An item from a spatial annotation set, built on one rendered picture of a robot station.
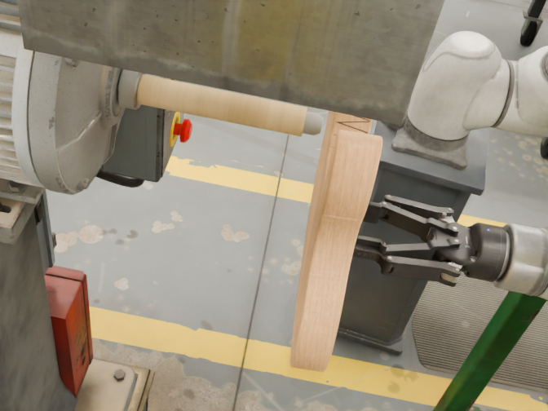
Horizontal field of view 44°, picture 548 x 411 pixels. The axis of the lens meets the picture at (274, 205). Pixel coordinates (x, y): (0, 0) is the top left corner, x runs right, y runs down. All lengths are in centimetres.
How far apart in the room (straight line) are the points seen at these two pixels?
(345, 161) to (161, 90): 21
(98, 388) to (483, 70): 108
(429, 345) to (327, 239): 145
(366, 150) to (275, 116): 12
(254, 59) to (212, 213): 185
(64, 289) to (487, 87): 96
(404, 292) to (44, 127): 140
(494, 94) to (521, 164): 141
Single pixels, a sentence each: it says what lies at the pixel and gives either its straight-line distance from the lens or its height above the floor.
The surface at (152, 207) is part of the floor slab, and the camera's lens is 236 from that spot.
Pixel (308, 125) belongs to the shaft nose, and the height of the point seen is 125.
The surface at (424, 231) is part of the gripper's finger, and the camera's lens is 95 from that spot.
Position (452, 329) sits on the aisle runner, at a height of 1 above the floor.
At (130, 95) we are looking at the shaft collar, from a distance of 74.
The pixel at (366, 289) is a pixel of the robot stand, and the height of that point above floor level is 23.
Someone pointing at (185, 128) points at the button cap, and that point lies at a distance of 112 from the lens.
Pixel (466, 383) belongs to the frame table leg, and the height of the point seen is 37.
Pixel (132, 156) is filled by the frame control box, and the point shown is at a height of 97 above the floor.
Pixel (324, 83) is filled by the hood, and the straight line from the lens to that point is 53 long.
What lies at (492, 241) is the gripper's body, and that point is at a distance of 93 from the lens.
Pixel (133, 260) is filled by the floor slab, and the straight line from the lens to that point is 220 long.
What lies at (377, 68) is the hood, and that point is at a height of 143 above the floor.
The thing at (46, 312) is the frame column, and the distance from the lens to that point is 128.
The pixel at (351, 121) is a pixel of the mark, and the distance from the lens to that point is 80.
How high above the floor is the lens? 171
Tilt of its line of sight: 45 degrees down
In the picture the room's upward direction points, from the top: 12 degrees clockwise
